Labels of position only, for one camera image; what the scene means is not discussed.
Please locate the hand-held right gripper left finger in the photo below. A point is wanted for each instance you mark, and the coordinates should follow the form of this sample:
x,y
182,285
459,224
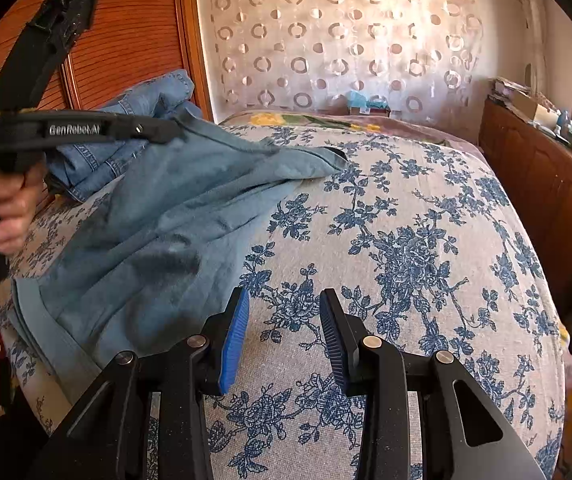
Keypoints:
x,y
235,345

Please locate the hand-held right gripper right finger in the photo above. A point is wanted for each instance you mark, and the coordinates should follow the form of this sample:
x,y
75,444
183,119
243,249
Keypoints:
x,y
333,345

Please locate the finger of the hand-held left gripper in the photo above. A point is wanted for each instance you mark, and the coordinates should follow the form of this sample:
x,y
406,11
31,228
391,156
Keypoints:
x,y
155,130

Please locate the grey-blue pants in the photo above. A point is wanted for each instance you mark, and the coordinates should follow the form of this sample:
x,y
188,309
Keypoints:
x,y
155,240

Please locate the person's left hand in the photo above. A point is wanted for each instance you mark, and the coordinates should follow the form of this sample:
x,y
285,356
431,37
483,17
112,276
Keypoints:
x,y
15,210

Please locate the folded denim jeans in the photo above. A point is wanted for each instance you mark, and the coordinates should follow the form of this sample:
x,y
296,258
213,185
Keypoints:
x,y
155,95

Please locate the wooden slatted wardrobe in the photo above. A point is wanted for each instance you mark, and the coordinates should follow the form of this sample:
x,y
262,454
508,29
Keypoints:
x,y
130,25

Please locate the blue floral bedspread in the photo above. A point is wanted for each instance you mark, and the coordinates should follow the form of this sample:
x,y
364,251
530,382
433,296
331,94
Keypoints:
x,y
416,210

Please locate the colourful floral blanket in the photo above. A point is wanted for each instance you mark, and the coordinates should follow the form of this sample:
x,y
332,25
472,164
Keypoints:
x,y
316,120

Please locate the sheer circle-patterned curtain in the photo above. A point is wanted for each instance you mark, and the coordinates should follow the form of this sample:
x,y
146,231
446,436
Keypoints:
x,y
341,35

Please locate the teal box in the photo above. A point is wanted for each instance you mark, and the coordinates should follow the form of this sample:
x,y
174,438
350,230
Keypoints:
x,y
366,102

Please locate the wooden cabinet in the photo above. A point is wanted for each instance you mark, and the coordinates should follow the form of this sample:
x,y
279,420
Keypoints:
x,y
541,175

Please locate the stack of papers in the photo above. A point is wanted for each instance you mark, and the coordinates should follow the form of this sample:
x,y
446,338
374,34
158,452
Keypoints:
x,y
506,89

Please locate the cardboard box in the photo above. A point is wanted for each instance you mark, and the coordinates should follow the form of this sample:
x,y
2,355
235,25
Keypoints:
x,y
531,106

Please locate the dark bottle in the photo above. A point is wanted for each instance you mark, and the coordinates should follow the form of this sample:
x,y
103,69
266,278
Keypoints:
x,y
563,120

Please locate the beige window curtain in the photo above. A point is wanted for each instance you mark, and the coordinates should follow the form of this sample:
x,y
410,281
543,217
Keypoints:
x,y
528,15

